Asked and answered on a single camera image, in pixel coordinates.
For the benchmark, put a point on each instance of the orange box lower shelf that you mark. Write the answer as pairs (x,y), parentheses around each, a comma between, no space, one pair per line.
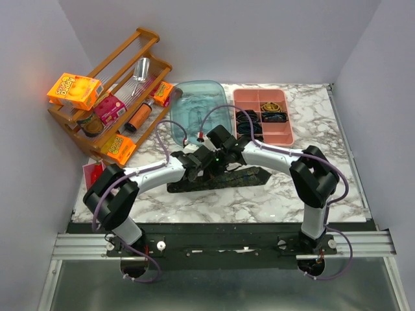
(119,148)

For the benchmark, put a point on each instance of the large orange sponge box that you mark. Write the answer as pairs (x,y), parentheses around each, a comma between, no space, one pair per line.
(75,91)

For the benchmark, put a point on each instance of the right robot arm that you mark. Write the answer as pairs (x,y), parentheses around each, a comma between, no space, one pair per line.
(315,179)

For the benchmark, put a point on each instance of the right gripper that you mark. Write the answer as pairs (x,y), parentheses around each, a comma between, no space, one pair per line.
(222,170)

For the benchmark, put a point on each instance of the rolled gold tie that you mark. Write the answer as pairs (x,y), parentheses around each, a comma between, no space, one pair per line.
(273,107)

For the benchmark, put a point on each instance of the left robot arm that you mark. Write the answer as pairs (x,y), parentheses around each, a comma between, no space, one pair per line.
(111,197)

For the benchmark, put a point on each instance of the small orange box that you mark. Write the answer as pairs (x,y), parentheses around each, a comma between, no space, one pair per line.
(161,93)

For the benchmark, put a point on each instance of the orange bottle black cap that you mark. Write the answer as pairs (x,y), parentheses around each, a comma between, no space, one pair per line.
(140,116)

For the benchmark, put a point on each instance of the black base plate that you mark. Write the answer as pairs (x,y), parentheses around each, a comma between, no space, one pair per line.
(169,247)

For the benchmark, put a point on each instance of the aluminium rail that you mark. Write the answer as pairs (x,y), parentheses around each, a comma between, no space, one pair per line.
(94,247)

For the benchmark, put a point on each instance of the rolled dark blue tie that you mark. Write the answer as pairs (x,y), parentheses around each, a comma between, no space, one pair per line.
(278,117)

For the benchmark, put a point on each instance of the rolled teal tie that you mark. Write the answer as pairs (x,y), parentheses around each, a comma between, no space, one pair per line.
(244,128)

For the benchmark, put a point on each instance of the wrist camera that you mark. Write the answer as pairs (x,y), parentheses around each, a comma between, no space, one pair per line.
(206,141)
(189,147)

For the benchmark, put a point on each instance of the rolled black tie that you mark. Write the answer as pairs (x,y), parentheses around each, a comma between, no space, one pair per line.
(246,115)

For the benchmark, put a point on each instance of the pink sponge box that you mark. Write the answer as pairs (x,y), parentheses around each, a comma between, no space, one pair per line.
(109,108)

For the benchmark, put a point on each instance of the wooden tiered rack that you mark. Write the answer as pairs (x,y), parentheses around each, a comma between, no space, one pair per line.
(120,83)

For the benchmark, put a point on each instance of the dark round can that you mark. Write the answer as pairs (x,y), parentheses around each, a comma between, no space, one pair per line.
(91,124)

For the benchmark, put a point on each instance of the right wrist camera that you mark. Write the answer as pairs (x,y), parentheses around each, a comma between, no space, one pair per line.
(206,141)

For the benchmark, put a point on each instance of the small pink bin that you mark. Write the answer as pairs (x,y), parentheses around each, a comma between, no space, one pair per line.
(87,169)

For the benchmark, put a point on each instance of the red toy pepper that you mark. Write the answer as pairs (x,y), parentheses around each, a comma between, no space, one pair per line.
(96,172)

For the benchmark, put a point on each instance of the pink divided organizer box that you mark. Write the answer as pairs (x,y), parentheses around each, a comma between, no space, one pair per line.
(277,134)

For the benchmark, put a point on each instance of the dark patterned necktie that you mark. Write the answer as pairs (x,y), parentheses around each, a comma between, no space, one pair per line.
(247,177)

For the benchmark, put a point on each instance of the teal transparent plastic tray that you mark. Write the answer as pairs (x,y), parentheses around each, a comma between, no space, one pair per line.
(195,104)

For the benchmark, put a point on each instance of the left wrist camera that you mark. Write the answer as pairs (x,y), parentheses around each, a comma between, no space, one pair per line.
(189,147)

